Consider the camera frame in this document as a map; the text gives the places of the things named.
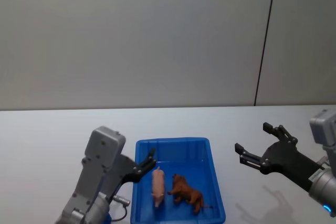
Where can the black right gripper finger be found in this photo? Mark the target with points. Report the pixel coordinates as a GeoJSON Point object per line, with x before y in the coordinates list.
{"type": "Point", "coordinates": [282, 132]}
{"type": "Point", "coordinates": [249, 159]}

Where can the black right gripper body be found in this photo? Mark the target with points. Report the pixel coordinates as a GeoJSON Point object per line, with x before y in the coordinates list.
{"type": "Point", "coordinates": [286, 158]}

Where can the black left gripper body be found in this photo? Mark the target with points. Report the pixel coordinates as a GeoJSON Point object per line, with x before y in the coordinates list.
{"type": "Point", "coordinates": [123, 169]}

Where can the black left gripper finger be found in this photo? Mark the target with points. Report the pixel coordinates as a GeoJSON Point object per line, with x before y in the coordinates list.
{"type": "Point", "coordinates": [145, 163]}

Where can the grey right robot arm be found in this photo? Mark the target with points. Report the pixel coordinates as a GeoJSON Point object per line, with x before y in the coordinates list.
{"type": "Point", "coordinates": [324, 140]}

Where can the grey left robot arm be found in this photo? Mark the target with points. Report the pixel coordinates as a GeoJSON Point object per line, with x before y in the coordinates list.
{"type": "Point", "coordinates": [99, 155]}

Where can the pink toy pig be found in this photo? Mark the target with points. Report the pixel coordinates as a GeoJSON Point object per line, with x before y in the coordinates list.
{"type": "Point", "coordinates": [158, 184]}

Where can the blue plastic bin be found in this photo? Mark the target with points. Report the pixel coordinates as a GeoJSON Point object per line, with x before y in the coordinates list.
{"type": "Point", "coordinates": [183, 153]}

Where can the brown toy lion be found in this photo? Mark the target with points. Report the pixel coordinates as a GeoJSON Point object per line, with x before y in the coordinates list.
{"type": "Point", "coordinates": [187, 191]}

